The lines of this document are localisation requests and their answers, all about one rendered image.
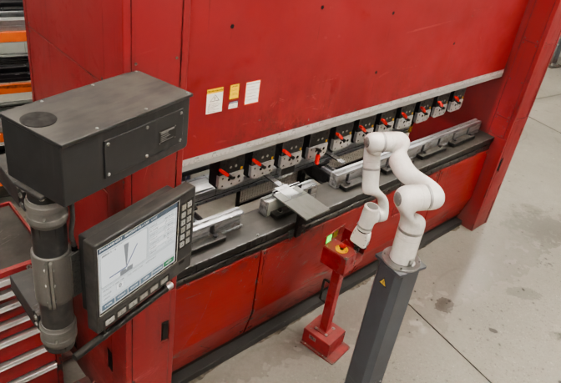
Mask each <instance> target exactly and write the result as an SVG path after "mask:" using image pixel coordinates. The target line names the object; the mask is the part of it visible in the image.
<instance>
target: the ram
mask: <svg viewBox="0 0 561 383"><path fill-rule="evenodd" d="M527 5H528V0H191V3H190V35H189V51H188V67H187V84H186V91H188V92H191V93H192V94H193V97H190V108H189V123H188V136H187V145H186V146H185V148H184V149H183V160H186V159H191V158H194V157H198V156H200V155H204V154H209V153H212V152H215V151H218V150H222V149H227V148H229V147H233V146H236V145H239V144H244V143H247V142H250V141H253V140H257V139H262V138H264V137H268V136H271V135H274V134H279V133H282V132H285V131H288V130H292V129H297V128H300V127H303V126H306V125H309V124H313V123H318V122H320V121H324V120H327V119H330V118H335V117H338V116H342V115H344V114H348V113H353V112H356V111H359V110H362V109H365V108H370V107H373V106H377V105H379V104H383V103H388V102H391V101H394V100H398V99H400V98H405V97H409V96H412V95H415V94H418V93H423V92H426V91H429V90H433V89H435V88H440V87H444V86H447V85H450V84H453V83H458V82H462V81H464V80H468V79H470V78H476V77H479V76H482V75H485V74H489V73H494V72H497V71H500V70H503V69H505V66H506V63H507V61H508V57H509V54H510V52H511V49H512V47H513V43H514V40H515V38H516V35H517V33H518V29H519V26H520V23H521V22H522V19H523V15H524V12H525V10H526V7H527ZM502 75H503V74H502V73H501V74H498V75H495V76H492V77H489V78H484V79H481V80H478V81H475V82H472V83H467V84H464V85H461V86H457V87H455V88H450V89H447V90H443V91H441V92H438V93H433V94H429V95H427V96H423V97H420V98H415V99H413V100H409V101H406V102H403V103H399V104H395V105H392V106H389V107H386V108H381V109H378V110H375V111H372V112H369V113H364V114H361V115H358V116H355V117H352V118H347V119H344V120H341V121H338V122H335V123H330V124H327V125H324V126H320V127H318V128H315V129H310V130H306V131H304V132H300V133H298V134H292V135H290V136H286V137H284V138H280V139H276V140H272V141H270V142H266V143H263V144H258V145H256V146H252V147H249V148H246V149H242V150H238V151H235V152H232V153H229V154H224V155H221V156H218V157H215V158H212V159H207V160H204V161H201V162H198V163H195V164H190V165H187V166H184V167H182V173H183V172H185V171H188V170H191V169H196V168H199V167H202V166H205V165H208V164H212V163H216V162H219V161H221V160H225V159H229V158H233V157H235V156H238V155H242V154H246V153H249V152H252V151H255V150H258V149H263V148H266V147H269V146H271V145H275V144H279V143H283V142H285V141H288V140H292V139H296V138H299V137H302V136H305V135H308V134H313V133H316V132H319V131H322V130H325V129H329V128H333V127H335V126H339V125H342V124H344V123H350V122H352V121H356V120H358V119H361V118H366V117H369V116H372V115H375V114H378V113H383V112H386V111H389V110H392V109H394V108H400V107H402V106H406V105H408V104H411V103H416V102H419V101H422V100H425V99H428V98H433V97H436V96H439V95H442V94H445V93H450V92H452V91H456V90H459V89H461V88H466V87H469V86H473V85H475V84H478V83H483V82H486V81H489V80H492V79H495V78H500V77H502ZM255 80H260V93H259V100H258V103H251V104H247V105H244V101H245V86H246V83H247V82H251V81H255ZM238 83H239V84H240V88H239V96H238V98H233V99H230V85H234V84H238ZM221 87H224V91H223V100H222V110H221V111H219V112H216V113H209V114H205V113H206V101H207V90H209V89H213V88H221ZM237 100H238V104H237V108H231V109H229V102H233V101H237Z"/></svg>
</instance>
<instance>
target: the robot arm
mask: <svg viewBox="0 0 561 383"><path fill-rule="evenodd" d="M364 145H365V148H364V153H363V168H362V192H363V193H364V194H367V195H371V196H375V197H376V198H377V203H378V205H377V204H375V203H372V202H367V203H365V205H364V208H363V210H362V212H361V217H360V219H359V221H358V222H357V226H356V228H355V229H354V230H353V232H352V234H351V238H350V240H351V242H353V244H354V250H356V251H357V253H358V252H359V250H360V249H367V246H368V245H369V242H370V238H371V231H372V228H373V226H374V224H375V223H378V222H384V221H386V220H387V218H388V213H389V203H388V199H387V197H386V195H385V194H384V193H383V192H382V191H381V190H380V189H379V176H380V162H381V154H382V152H392V153H393V154H392V155H391V157H390V158H389V165H390V168H391V169H392V172H393V173H394V174H395V176H396V177H397V178H398V179H399V180H400V181H401V182H402V183H403V184H405V185H404V186H402V187H400V188H398V189H397V191H396V192H395V194H394V197H393V201H394V204H395V205H396V207H397V209H398V211H399V213H400V221H399V224H398V226H397V232H396V234H395V238H394V240H393V243H392V246H389V247H387V248H385V249H384V250H383V251H382V260H383V261H384V263H385V264H386V265H387V266H389V267H390V268H392V269H393V270H396V271H399V272H402V273H412V272H415V271H417V270H419V268H420V266H421V260H420V258H419V257H418V255H417V251H418V248H419V245H420V243H421V239H422V235H423V232H424V229H425V226H426V221H425V219H424V218H423V217H422V216H421V215H420V214H417V213H415V212H417V211H424V210H434V209H439V208H440V207H441V206H442V205H443V204H444V201H445V194H444V192H443V190H442V188H441V186H440V185H439V184H437V183H436V182H435V181H434V180H432V179H431V178H429V177H428V176H426V175H425V174H423V173H422V172H420V171H419V170H418V169H417V168H416V167H415V166H414V165H413V163H412V161H411V160H410V159H409V157H408V155H407V151H408V149H409V146H410V139H409V138H408V137H407V135H406V134H404V133H402V132H372V133H369V134H367V135H366V136H365V138H364Z"/></svg>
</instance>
